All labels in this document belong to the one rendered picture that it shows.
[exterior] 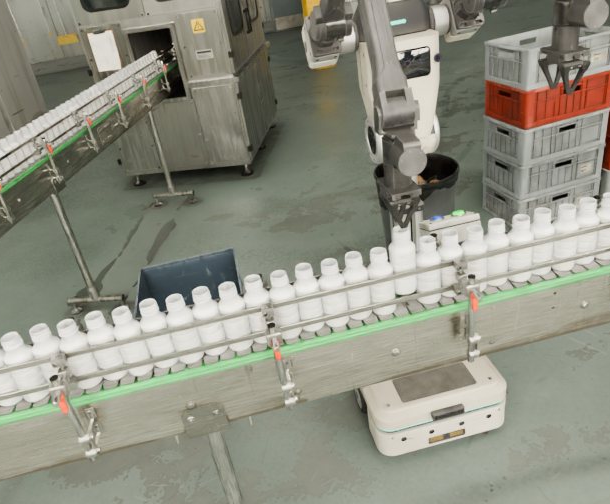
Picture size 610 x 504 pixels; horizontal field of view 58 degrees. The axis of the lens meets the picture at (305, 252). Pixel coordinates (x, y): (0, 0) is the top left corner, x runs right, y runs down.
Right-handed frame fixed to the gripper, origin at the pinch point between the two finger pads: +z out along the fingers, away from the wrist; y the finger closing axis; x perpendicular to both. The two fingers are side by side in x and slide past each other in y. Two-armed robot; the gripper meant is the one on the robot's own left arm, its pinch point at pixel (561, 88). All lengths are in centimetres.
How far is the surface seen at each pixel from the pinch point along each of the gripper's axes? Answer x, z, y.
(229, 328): 90, 32, -17
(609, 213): -4.0, 27.3, -16.3
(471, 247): 31.3, 27.1, -16.6
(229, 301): 88, 26, -17
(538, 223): 13.8, 25.9, -15.3
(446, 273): 38, 33, -17
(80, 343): 121, 27, -17
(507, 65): -85, 39, 175
